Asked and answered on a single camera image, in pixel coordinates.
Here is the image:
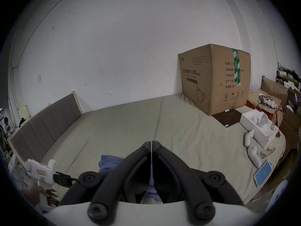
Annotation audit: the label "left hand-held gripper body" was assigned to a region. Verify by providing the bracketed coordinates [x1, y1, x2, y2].
[25, 159, 78, 207]

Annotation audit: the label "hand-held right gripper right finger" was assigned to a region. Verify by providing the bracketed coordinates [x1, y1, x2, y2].
[152, 141, 244, 221]

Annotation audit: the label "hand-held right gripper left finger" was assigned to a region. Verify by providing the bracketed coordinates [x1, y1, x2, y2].
[58, 141, 152, 221]

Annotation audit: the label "blue garment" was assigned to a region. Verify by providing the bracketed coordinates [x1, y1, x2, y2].
[98, 154, 164, 204]

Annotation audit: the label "person's left hand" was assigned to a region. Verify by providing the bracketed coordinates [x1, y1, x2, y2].
[23, 185, 59, 208]

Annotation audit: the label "grey padded headboard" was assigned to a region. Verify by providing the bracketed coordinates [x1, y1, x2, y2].
[11, 91, 83, 167]

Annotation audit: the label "bed with beige sheet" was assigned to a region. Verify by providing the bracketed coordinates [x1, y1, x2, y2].
[39, 94, 286, 205]

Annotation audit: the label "white hand controller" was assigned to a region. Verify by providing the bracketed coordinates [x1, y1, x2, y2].
[245, 129, 256, 148]
[247, 145, 261, 168]

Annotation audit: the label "white phone with blue screen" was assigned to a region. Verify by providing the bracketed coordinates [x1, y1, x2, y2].
[253, 159, 274, 188]

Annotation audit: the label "dark brown flat board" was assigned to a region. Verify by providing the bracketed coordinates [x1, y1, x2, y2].
[213, 108, 243, 128]

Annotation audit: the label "clear-framed glasses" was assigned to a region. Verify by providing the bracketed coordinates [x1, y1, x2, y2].
[260, 147, 276, 157]

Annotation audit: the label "open white box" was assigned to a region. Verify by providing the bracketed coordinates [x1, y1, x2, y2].
[240, 109, 279, 150]

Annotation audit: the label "flat brown carton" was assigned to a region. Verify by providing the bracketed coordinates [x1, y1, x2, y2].
[247, 89, 284, 109]

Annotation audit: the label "large brown printed carton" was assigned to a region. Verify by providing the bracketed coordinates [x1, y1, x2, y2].
[178, 44, 251, 116]

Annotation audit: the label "open brown carton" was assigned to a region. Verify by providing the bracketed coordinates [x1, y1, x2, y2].
[261, 75, 290, 101]

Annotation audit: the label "bundle of white cables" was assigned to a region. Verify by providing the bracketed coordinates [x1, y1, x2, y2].
[258, 93, 279, 108]

